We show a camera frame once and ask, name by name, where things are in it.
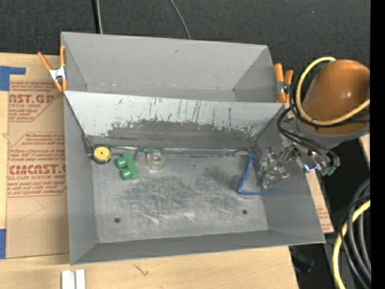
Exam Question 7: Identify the brown cardboard board red print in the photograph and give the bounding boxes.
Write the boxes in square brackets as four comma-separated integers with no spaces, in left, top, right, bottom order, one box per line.
[0,52,335,260]

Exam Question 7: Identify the blue framed glasses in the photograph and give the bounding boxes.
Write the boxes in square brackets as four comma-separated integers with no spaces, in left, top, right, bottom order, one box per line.
[237,154,283,195]

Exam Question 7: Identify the grey metal bin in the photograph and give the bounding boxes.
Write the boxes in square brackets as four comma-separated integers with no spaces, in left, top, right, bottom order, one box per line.
[60,31,327,266]

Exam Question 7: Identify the clear glass round thing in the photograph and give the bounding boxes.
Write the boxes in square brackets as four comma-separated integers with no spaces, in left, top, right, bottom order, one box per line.
[146,151,168,170]

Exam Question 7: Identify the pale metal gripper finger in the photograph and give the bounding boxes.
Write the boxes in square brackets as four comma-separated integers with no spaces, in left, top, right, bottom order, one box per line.
[258,147,280,176]
[260,164,291,190]

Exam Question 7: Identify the green block with two pegs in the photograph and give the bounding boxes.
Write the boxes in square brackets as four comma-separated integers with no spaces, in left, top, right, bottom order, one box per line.
[114,151,140,181]

